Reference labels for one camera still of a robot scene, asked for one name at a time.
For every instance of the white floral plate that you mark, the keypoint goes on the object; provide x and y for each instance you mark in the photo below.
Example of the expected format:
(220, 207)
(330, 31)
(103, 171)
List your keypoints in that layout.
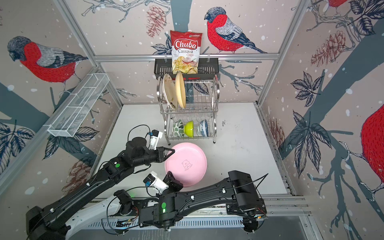
(169, 91)

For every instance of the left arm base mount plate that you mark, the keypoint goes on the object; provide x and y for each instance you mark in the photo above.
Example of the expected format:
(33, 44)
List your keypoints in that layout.
(119, 218)

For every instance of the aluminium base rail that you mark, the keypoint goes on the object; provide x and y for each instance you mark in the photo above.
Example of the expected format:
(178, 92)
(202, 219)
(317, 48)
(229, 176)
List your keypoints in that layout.
(219, 216)

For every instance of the pink plate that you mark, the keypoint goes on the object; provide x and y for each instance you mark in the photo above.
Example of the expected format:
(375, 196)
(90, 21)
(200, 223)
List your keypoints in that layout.
(188, 164)

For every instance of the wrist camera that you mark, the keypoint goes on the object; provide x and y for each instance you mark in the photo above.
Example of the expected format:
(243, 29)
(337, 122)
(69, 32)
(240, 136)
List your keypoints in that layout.
(155, 136)
(152, 180)

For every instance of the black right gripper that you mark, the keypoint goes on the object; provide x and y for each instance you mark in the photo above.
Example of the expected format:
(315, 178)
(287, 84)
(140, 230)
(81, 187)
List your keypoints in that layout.
(172, 183)

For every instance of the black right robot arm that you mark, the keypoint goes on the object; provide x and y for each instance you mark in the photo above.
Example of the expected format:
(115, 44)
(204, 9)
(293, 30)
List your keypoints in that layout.
(237, 192)

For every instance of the green leaf pattern bowl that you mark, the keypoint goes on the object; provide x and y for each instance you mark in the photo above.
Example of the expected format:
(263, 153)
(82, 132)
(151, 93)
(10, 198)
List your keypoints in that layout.
(178, 129)

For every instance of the lime green bowl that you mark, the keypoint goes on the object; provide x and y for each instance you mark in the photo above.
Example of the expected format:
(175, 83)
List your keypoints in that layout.
(189, 129)

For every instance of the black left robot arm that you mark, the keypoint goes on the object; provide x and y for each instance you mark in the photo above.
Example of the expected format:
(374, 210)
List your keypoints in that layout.
(50, 221)

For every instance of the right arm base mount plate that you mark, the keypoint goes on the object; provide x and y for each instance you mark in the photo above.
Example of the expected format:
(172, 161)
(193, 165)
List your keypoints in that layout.
(253, 219)

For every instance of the white wire wall basket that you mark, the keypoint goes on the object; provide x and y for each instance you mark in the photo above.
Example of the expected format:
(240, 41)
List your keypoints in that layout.
(81, 102)

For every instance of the blue floral white bowl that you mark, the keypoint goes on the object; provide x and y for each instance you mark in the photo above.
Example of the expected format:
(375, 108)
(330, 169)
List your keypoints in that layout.
(203, 129)

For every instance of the silver two-tier dish rack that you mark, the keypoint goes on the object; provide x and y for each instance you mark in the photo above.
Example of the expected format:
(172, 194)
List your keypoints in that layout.
(202, 99)

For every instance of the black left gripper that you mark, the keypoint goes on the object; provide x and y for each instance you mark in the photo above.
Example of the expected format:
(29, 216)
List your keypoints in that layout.
(160, 151)

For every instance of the Chuba cassava chips bag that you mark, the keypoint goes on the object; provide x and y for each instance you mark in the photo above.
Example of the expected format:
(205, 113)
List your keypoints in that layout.
(185, 49)

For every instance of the yellow plate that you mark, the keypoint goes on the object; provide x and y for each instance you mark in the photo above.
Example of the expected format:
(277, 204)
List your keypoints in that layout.
(180, 90)

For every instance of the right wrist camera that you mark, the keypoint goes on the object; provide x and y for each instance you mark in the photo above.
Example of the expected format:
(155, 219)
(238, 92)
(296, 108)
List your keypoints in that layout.
(152, 180)

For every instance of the black wall basket shelf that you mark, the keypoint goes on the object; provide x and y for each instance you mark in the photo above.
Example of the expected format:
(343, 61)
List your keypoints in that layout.
(207, 69)

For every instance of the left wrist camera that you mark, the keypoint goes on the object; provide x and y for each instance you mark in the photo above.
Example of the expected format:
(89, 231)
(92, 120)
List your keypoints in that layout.
(155, 136)

